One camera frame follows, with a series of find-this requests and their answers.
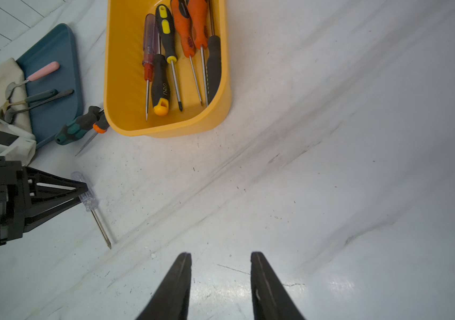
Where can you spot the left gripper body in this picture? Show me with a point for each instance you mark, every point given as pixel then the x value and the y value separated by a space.
pixel 12 200

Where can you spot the small black yellow screwdriver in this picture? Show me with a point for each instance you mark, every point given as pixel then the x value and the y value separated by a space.
pixel 167 34

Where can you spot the long black yellow screwdriver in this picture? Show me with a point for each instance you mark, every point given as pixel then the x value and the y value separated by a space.
pixel 160 90

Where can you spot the purple red screwdriver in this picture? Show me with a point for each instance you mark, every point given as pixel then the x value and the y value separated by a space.
pixel 150 43

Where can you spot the small orange screwdriver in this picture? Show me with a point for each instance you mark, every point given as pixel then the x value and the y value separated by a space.
pixel 99 127

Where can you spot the teal placemat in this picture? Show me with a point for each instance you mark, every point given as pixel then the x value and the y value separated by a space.
pixel 57 45

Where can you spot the clear handle screwdriver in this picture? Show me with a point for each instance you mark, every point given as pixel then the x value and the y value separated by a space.
pixel 91 204

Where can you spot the orange black screwdriver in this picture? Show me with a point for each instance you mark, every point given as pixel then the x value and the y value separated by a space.
pixel 198 10
pixel 183 25

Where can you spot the pink handled spoon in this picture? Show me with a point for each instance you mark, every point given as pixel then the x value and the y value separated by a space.
pixel 43 72

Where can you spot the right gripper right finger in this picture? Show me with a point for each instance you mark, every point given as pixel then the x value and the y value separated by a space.
pixel 270 299

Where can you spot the dark handled spoon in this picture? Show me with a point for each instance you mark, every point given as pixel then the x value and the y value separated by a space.
pixel 39 99

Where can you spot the green black screwdriver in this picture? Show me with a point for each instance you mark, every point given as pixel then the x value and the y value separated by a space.
pixel 78 127

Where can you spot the black yellow dotted screwdriver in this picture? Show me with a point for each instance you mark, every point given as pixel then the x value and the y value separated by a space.
pixel 214 62

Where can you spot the yellow storage box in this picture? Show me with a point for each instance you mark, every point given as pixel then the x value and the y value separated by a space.
pixel 125 85

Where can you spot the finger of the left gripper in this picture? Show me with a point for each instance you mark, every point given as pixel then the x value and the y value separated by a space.
pixel 46 186
pixel 41 218

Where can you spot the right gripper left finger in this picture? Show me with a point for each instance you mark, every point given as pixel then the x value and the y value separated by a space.
pixel 171 299

